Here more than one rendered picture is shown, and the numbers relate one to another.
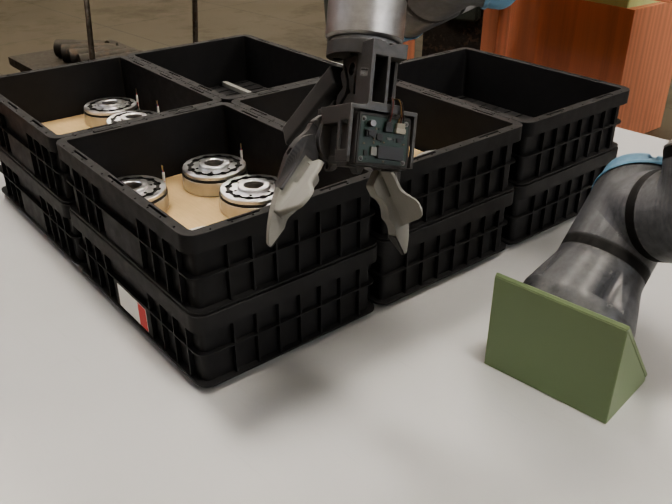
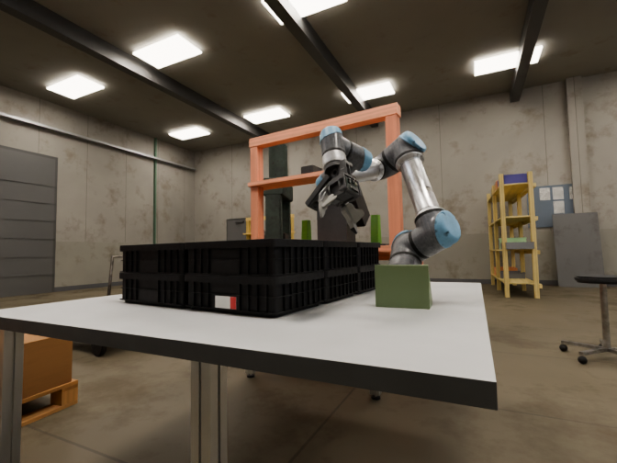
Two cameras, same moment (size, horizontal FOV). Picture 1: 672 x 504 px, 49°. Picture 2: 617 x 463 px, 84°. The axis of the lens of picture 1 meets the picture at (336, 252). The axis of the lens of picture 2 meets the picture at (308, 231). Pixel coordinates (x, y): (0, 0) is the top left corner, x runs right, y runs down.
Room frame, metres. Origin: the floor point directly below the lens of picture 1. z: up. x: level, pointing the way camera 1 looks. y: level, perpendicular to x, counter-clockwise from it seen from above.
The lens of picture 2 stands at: (-0.24, 0.40, 0.89)
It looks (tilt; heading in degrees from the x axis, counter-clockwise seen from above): 4 degrees up; 341
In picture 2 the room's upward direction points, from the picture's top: 1 degrees counter-clockwise
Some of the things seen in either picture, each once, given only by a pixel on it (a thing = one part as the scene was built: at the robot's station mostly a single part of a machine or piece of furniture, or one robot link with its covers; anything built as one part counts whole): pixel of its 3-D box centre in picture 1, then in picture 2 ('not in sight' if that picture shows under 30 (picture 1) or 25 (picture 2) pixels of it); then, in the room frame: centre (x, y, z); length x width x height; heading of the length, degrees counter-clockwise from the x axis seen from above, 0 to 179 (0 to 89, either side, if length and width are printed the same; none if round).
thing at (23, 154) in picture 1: (99, 124); (180, 259); (1.28, 0.43, 0.87); 0.40 x 0.30 x 0.11; 39
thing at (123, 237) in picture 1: (213, 196); (255, 259); (0.96, 0.18, 0.87); 0.40 x 0.30 x 0.11; 39
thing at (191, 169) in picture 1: (214, 166); not in sight; (1.09, 0.19, 0.86); 0.10 x 0.10 x 0.01
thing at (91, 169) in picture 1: (210, 163); (255, 244); (0.96, 0.18, 0.92); 0.40 x 0.30 x 0.02; 39
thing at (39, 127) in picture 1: (94, 96); (181, 247); (1.28, 0.43, 0.92); 0.40 x 0.30 x 0.02; 39
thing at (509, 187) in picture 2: not in sight; (510, 235); (5.23, -6.12, 1.18); 2.61 x 0.71 x 2.36; 135
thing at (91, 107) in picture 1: (110, 105); not in sight; (1.40, 0.44, 0.86); 0.10 x 0.10 x 0.01
